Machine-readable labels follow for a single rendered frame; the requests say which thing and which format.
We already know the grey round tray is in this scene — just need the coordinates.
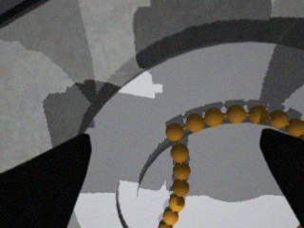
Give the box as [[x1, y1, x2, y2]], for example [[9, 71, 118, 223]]
[[74, 41, 304, 228]]

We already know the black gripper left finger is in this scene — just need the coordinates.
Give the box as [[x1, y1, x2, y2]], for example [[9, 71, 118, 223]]
[[0, 134, 92, 228]]

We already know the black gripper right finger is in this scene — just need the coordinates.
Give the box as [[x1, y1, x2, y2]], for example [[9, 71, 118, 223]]
[[259, 129, 304, 228]]

